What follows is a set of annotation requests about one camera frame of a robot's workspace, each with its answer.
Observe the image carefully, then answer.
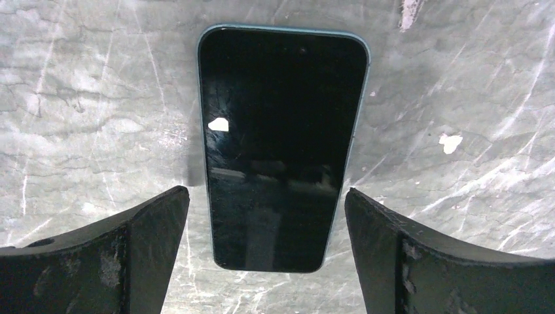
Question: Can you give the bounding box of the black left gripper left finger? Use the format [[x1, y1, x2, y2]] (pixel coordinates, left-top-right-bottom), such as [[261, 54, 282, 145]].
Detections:
[[1, 186, 190, 313]]

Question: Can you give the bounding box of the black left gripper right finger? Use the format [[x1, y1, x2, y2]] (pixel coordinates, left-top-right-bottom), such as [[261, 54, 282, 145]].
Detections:
[[345, 189, 554, 313]]

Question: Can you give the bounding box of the green-edged smartphone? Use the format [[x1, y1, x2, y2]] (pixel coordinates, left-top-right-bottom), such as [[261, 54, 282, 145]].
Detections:
[[198, 24, 370, 273]]

